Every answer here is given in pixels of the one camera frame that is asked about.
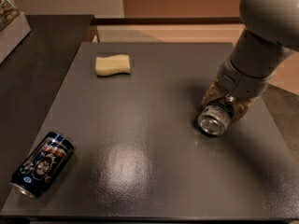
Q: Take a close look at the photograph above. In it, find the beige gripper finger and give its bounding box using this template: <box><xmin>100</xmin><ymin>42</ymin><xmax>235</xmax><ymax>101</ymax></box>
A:
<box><xmin>201</xmin><ymin>80</ymin><xmax>225</xmax><ymax>106</ymax></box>
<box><xmin>232</xmin><ymin>97</ymin><xmax>257</xmax><ymax>122</ymax></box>

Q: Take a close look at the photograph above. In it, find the silver green 7up can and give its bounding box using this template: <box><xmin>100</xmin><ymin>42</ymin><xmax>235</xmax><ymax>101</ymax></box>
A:
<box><xmin>198</xmin><ymin>99</ymin><xmax>234</xmax><ymax>135</ymax></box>

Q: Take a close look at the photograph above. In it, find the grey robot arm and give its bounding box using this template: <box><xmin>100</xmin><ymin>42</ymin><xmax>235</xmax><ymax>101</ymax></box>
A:
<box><xmin>202</xmin><ymin>0</ymin><xmax>299</xmax><ymax>120</ymax></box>

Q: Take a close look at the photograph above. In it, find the blue Pepsi can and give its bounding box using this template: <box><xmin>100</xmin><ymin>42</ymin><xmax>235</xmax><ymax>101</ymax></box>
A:
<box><xmin>10</xmin><ymin>132</ymin><xmax>74</xmax><ymax>198</ymax></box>

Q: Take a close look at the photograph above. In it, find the yellow sponge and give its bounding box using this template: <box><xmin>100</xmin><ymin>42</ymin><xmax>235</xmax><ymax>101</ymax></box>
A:
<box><xmin>95</xmin><ymin>54</ymin><xmax>131</xmax><ymax>77</ymax></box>

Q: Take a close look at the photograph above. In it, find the dark side table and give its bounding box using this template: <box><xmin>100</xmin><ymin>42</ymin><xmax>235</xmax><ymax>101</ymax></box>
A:
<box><xmin>0</xmin><ymin>15</ymin><xmax>93</xmax><ymax>209</ymax></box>

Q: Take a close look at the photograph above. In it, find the white box with items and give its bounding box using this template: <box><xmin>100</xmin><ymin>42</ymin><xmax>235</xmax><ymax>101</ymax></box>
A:
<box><xmin>0</xmin><ymin>0</ymin><xmax>31</xmax><ymax>63</ymax></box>

